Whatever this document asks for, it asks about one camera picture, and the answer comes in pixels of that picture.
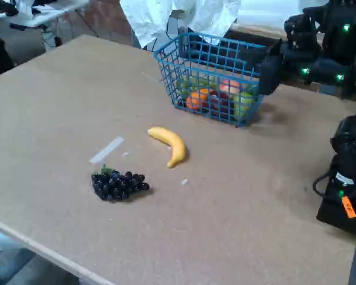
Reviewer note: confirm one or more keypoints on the yellow toy banana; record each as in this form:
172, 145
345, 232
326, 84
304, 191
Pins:
175, 142

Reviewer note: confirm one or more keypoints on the wooden side table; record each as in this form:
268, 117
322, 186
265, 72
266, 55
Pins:
255, 32

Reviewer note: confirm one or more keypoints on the smooth white sheet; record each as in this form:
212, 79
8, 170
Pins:
270, 12

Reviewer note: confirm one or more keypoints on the pink toy peach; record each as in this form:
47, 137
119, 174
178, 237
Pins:
229, 86

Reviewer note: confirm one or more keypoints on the dark red toy pomegranate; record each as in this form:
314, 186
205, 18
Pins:
219, 103

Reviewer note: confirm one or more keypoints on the orange toy fruit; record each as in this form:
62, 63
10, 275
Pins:
195, 101

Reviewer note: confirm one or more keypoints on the green toy grapes bunch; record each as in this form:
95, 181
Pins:
187, 84

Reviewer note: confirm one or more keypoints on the long white tape strip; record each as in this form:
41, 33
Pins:
106, 150

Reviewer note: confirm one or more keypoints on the black toy grapes bunch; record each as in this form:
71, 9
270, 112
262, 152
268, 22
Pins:
115, 185

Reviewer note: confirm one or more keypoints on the white desk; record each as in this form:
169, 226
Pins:
47, 13

